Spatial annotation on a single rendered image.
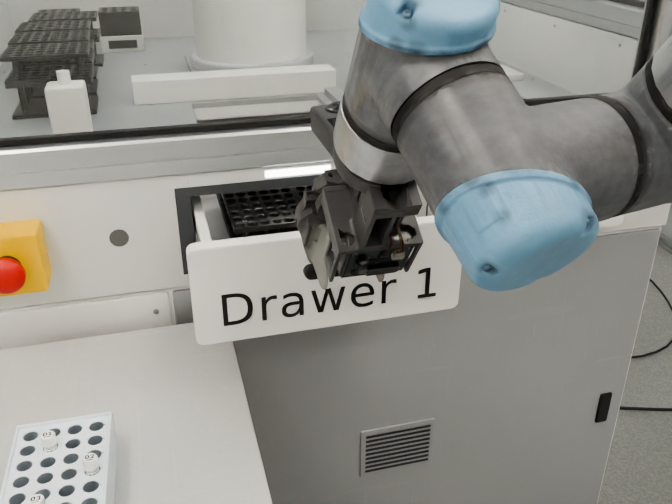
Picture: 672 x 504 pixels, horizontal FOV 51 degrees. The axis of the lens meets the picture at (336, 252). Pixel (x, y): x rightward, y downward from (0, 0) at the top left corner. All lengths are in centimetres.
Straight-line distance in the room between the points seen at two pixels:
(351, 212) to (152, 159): 33
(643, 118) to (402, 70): 14
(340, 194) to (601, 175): 23
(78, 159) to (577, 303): 73
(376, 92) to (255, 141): 41
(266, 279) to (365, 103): 31
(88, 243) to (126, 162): 11
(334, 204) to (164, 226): 33
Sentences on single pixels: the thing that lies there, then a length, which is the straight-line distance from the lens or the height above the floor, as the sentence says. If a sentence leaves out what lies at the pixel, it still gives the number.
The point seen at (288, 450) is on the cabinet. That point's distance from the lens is 107.
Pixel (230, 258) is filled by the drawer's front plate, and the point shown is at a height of 91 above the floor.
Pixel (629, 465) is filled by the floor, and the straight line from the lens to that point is 191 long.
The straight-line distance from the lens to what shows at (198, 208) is 86.
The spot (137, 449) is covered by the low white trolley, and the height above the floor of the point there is 76.
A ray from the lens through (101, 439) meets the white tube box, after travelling 69.
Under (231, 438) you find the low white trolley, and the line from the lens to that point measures 71.
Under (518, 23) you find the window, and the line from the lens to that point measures 92.
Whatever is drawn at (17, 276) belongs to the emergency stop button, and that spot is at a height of 88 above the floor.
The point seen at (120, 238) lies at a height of 87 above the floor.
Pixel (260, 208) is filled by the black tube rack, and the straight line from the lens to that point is 84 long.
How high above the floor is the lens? 123
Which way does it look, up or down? 27 degrees down
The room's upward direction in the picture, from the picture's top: straight up
